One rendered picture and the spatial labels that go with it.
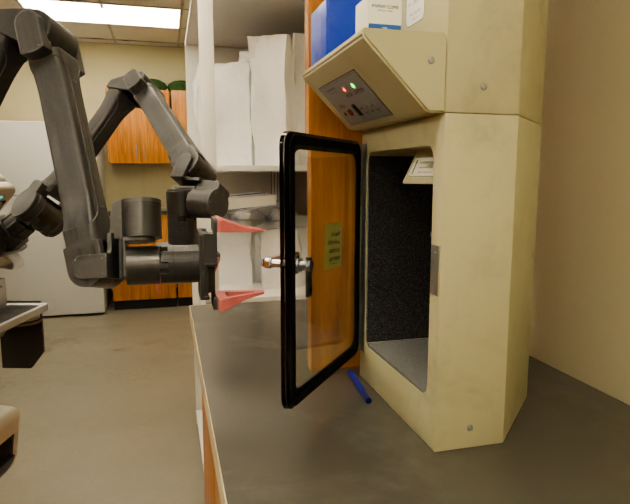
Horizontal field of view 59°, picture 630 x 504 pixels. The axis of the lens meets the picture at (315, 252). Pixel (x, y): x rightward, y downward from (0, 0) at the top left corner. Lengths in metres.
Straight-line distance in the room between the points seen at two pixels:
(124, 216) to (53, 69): 0.26
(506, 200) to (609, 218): 0.38
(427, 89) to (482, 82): 0.08
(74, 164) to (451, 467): 0.69
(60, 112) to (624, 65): 0.95
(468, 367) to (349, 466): 0.21
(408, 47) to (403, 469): 0.55
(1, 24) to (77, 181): 0.28
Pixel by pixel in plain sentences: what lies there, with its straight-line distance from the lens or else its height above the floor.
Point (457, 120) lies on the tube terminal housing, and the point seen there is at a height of 1.40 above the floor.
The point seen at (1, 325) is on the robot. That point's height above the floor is 1.04.
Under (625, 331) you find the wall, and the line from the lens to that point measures 1.15.
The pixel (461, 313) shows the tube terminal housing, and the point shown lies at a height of 1.14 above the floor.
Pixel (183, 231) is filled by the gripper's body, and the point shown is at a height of 1.22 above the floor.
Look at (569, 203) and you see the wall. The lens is 1.24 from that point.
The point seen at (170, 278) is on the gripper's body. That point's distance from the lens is 0.85.
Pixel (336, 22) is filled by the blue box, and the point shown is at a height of 1.56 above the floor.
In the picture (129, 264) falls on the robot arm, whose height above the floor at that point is 1.20.
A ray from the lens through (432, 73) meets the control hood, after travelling 0.77.
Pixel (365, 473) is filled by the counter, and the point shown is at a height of 0.94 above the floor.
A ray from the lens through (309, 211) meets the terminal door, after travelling 0.84.
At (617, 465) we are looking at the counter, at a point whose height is 0.94.
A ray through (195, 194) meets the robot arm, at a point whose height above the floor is 1.29.
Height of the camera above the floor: 1.33
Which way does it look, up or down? 8 degrees down
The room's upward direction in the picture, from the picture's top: straight up
